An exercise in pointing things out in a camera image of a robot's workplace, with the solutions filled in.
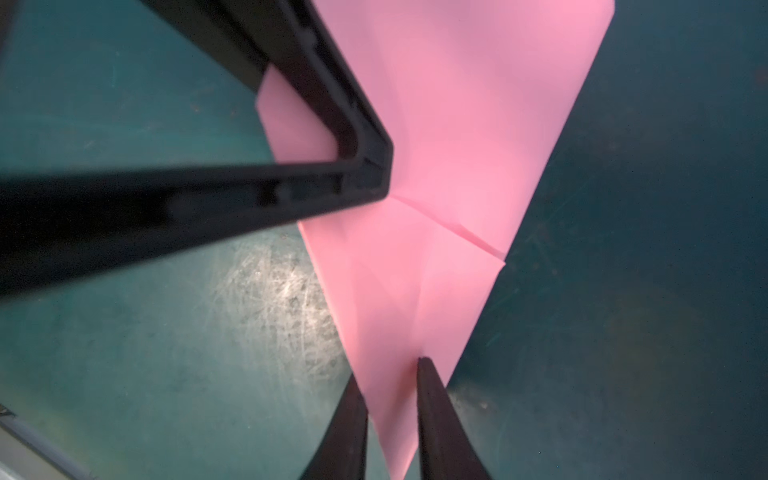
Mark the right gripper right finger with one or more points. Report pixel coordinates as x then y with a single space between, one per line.
445 451

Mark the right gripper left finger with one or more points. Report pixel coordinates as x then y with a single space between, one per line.
342 452

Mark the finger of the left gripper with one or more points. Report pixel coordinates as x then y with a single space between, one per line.
59 228

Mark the pink square paper sheet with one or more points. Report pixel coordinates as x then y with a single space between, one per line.
474 95

